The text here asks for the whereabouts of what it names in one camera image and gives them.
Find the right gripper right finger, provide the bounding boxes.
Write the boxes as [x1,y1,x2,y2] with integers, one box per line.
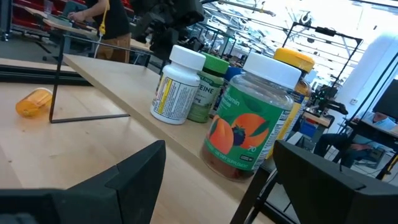
[273,139,398,224]

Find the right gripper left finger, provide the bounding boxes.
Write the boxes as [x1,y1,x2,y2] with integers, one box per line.
[0,139,167,224]

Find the white aspirin bottle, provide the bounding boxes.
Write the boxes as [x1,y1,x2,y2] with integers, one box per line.
[150,44,206,126]

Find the multivitamin gummies bottle green label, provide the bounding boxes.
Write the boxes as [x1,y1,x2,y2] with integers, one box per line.
[200,52,302,182]

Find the orange pill vial white cap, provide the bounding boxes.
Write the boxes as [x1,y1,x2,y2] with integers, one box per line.
[15,87,53,118]

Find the brown bottle yellow cap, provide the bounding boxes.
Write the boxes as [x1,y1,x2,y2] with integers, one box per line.
[267,47,316,159]

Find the wooden shelf black legs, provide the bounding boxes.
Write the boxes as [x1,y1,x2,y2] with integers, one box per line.
[49,33,299,224]

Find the person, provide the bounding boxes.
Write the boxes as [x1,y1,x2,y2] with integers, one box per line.
[67,0,131,63]
[313,110,398,169]

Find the wooden desk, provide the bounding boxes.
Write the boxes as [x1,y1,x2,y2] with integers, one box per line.
[12,4,153,52]

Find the black monitor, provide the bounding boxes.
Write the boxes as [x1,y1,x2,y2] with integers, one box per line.
[372,79,398,121]

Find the red storage rack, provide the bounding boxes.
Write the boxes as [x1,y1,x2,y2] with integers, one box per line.
[12,0,134,32]

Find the yellow cable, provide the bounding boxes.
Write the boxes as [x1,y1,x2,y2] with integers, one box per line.
[93,0,111,58]

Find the black aluminium rig frame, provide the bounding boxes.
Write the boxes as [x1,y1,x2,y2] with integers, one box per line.
[281,21,364,91]

